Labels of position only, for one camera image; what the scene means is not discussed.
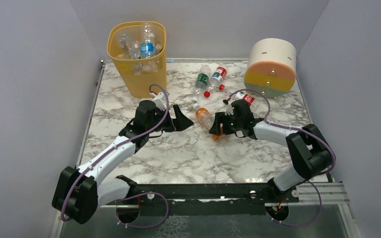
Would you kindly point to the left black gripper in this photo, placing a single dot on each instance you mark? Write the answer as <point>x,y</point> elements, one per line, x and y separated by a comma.
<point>171,120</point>

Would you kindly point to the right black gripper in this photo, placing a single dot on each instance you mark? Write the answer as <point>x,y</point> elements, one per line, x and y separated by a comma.
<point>225,121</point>

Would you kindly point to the orange drink bottle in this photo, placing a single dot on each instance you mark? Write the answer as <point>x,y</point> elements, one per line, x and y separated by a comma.
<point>205,118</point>

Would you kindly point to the clear bottle red white label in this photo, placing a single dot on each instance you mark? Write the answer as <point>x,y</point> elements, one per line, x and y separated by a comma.
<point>252,101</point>

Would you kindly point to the clear bottle red blue label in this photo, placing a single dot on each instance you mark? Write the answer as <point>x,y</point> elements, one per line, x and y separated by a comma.
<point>216,79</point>

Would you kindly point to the clear unlabeled bottle white cap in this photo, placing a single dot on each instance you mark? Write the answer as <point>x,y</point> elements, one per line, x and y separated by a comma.
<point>158,48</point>

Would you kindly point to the clear bottle bright blue label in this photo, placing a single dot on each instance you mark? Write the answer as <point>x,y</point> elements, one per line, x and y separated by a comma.
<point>148,40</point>

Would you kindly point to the small clear bottle blue cap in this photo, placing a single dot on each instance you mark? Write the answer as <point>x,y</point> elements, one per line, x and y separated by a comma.
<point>125,45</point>

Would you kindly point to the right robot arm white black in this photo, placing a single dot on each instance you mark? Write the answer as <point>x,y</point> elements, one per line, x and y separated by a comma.
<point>308,150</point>

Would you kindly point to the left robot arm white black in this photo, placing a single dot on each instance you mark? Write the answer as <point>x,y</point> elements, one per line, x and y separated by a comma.
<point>80,191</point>

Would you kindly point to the yellow plastic mesh bin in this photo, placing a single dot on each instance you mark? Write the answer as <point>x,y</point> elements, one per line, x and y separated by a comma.
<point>139,74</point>

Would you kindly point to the clear bottle dark green label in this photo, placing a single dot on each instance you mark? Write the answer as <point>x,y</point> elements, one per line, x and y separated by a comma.
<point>201,82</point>

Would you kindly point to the white cylindrical container orange lid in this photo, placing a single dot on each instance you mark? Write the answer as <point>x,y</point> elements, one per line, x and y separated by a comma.
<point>271,67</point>

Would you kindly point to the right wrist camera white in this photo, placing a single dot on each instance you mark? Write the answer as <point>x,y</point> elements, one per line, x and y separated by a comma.
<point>229,111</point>

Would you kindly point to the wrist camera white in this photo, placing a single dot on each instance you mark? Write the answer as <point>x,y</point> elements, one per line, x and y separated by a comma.
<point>160,99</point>
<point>229,111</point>

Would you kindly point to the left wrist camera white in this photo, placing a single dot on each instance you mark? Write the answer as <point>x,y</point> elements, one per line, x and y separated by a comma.
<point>160,99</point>

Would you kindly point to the black aluminium base frame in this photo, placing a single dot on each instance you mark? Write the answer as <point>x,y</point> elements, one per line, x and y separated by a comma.
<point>214,191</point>

